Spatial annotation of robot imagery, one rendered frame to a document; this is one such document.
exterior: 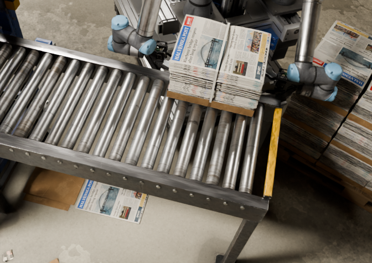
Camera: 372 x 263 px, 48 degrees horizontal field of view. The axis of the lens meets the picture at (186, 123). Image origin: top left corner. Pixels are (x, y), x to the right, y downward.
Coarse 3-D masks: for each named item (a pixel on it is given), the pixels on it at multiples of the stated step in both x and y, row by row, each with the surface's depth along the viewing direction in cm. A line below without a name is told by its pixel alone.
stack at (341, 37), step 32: (352, 32) 210; (320, 64) 196; (352, 64) 197; (352, 96) 196; (288, 128) 238; (320, 128) 222; (352, 128) 209; (288, 160) 259; (320, 160) 239; (352, 160) 224; (352, 192) 242
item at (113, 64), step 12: (0, 36) 191; (12, 36) 192; (0, 48) 194; (36, 48) 189; (48, 48) 190; (60, 48) 190; (84, 60) 187; (96, 60) 188; (108, 60) 189; (132, 72) 186; (144, 72) 187; (156, 72) 187; (120, 84) 195; (264, 96) 185; (264, 120) 192
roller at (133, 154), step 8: (160, 80) 185; (152, 88) 182; (160, 88) 183; (152, 96) 179; (160, 96) 182; (152, 104) 177; (144, 112) 174; (152, 112) 175; (144, 120) 171; (144, 128) 169; (136, 136) 167; (144, 136) 168; (136, 144) 164; (128, 152) 163; (136, 152) 162; (128, 160) 160; (136, 160) 161
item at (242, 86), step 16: (240, 32) 173; (256, 32) 174; (240, 48) 168; (256, 48) 168; (240, 64) 163; (256, 64) 163; (224, 80) 163; (240, 80) 160; (256, 80) 159; (224, 96) 171; (240, 96) 169; (256, 96) 166
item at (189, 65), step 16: (192, 16) 176; (192, 32) 170; (208, 32) 172; (176, 48) 165; (192, 48) 165; (208, 48) 166; (176, 64) 161; (192, 64) 160; (208, 64) 161; (176, 80) 169; (192, 80) 167
